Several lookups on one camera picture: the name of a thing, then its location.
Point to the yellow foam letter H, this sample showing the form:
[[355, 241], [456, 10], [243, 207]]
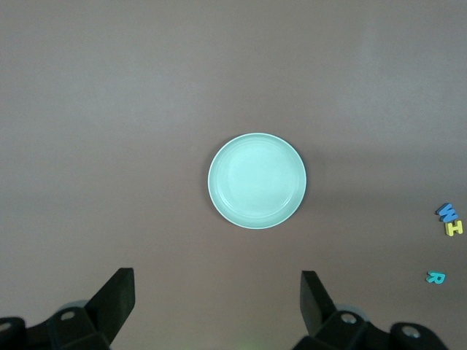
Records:
[[454, 228]]

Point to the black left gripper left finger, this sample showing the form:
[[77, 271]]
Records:
[[109, 306]]

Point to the pale green round plate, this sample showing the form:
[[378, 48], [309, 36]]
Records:
[[257, 181]]

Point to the teal foam letter R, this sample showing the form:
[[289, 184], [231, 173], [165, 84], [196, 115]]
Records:
[[435, 278]]

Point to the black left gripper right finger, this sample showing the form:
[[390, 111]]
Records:
[[317, 310]]

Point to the blue foam capital M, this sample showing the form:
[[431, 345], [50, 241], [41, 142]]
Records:
[[446, 213]]

